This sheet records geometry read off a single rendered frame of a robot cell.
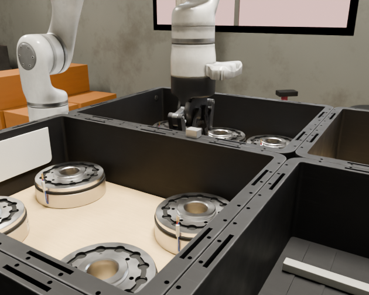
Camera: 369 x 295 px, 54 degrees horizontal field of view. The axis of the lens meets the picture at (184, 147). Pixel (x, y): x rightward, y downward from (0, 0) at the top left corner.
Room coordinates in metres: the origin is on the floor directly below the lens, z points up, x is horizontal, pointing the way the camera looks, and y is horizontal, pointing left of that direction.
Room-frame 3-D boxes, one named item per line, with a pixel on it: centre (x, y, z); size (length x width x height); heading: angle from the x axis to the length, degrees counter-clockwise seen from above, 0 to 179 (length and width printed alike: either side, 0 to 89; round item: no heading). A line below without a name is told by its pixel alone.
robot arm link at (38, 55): (0.85, 0.32, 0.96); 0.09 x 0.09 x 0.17; 61
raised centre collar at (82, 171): (0.51, 0.18, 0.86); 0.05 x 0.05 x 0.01
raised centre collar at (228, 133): (0.71, -0.07, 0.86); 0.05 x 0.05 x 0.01
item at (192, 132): (0.48, -0.01, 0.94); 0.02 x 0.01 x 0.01; 59
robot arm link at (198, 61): (0.61, -0.03, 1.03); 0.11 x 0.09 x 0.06; 63
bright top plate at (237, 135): (0.71, -0.07, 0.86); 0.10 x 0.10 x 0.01
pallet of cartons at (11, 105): (3.23, 1.19, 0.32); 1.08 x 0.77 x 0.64; 144
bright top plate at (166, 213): (0.40, -0.01, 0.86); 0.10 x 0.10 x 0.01
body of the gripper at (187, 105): (0.62, -0.01, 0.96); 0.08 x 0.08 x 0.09
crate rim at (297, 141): (0.65, -0.04, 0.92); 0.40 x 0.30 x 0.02; 59
